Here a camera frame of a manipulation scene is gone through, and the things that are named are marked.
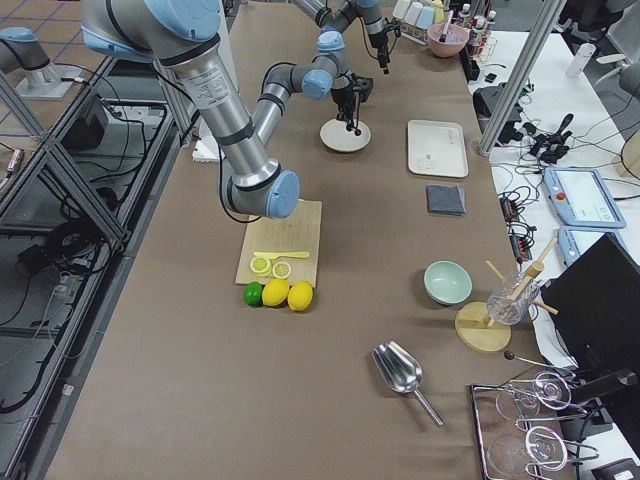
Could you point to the white cup rack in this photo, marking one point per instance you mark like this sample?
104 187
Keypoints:
416 17

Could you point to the wooden cup tree stand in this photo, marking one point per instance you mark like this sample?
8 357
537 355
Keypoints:
472 322

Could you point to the lemon half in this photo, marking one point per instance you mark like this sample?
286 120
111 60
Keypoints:
260 266
281 270

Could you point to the mint green bowl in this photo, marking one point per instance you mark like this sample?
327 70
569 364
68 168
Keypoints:
447 283

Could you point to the grey white plate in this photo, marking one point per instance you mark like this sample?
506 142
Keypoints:
335 136

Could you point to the lemon half upper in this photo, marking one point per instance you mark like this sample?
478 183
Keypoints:
260 266

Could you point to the teach pendant far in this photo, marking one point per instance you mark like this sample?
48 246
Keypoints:
581 198

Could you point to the yellow plastic knife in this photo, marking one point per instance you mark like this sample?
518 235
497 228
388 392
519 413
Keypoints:
277 255

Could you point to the pink ice bowl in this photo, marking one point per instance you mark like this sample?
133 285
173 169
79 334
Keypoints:
456 39

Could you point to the black monitor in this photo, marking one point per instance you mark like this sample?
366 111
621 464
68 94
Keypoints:
597 298

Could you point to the steel ice scoop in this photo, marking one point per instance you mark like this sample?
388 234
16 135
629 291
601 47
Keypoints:
403 374

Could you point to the white rabbit tray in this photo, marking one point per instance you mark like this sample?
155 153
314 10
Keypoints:
436 148

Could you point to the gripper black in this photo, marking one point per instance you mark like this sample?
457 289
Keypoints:
379 41
344 96

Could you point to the clear glass cup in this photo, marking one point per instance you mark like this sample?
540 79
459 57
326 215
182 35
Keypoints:
509 303

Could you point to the bamboo cutting board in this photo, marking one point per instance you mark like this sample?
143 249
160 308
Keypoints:
298 232

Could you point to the steel muddler black tip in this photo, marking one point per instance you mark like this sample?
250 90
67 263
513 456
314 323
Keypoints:
445 26

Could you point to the teach pendant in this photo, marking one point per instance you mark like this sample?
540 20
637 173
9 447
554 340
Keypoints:
574 241
581 198

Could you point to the folded grey cloth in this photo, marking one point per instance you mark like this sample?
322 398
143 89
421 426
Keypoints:
446 200

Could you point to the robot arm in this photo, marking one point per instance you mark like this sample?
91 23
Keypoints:
184 36
340 19

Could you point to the lemon half lower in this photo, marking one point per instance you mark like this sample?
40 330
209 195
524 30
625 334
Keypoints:
281 270

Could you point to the whole lemon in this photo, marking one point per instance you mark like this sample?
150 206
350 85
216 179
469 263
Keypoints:
300 296
275 292

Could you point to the aluminium frame post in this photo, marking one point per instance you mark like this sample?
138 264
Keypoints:
532 48

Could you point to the whole lemon near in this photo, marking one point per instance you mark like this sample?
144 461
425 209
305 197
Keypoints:
275 292

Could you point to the whole lemon far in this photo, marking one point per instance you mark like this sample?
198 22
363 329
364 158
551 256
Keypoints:
300 296

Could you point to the green lime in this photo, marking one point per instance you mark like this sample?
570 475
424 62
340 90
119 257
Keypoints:
252 294

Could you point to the teach pendant near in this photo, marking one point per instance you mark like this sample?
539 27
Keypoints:
574 241

